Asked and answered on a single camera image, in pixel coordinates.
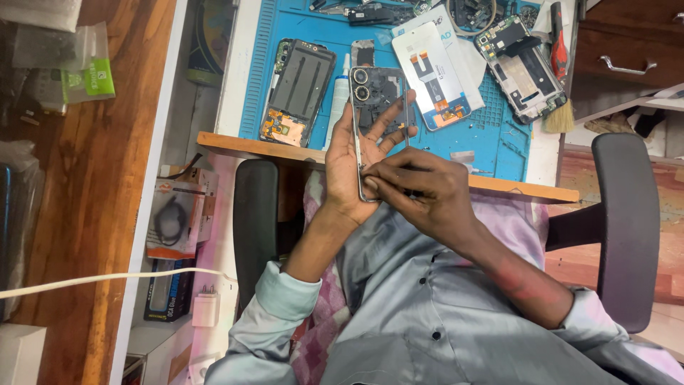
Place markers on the person's left hand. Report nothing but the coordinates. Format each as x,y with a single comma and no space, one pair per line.
342,171

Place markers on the person's right hand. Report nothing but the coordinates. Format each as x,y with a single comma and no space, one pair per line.
433,198

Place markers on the silver phone frame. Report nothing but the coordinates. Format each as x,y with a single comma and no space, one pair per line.
374,88

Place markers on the white glue tube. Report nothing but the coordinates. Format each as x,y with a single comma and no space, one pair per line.
338,101

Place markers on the black opened phone copper shield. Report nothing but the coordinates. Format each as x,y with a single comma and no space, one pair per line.
299,91

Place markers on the black chair left armrest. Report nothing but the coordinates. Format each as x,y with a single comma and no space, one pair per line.
255,230

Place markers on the black chair armrest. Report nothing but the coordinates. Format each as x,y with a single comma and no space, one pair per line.
625,224
255,230

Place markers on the small black phone part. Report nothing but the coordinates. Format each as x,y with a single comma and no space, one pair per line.
363,53

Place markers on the white phone display panel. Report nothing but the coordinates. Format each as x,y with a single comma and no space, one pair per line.
427,69

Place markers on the blue repair mat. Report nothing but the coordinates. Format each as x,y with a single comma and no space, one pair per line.
315,29

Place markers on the straw bristle brush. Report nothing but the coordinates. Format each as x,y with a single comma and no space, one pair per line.
560,120

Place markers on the opened phone with circuit board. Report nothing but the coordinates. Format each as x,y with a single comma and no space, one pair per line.
521,69

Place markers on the heap of phone parts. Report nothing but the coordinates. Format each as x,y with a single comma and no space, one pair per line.
374,12

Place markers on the black chair right armrest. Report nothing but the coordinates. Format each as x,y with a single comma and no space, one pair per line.
625,224

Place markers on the white charger adapter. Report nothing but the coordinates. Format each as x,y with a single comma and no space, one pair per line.
206,310

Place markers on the black glue product box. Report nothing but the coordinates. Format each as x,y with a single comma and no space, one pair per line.
168,291

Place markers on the brown wooden drawer unit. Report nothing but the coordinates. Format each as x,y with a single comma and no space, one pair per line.
630,32

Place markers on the clear bag with green label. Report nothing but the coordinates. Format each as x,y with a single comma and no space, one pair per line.
69,69

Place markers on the clear plastic wrapped dark item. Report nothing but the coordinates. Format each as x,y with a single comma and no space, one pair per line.
18,230

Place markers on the white plastic bag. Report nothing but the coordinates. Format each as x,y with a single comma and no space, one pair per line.
40,12

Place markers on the white box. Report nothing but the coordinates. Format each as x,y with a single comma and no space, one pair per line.
21,355

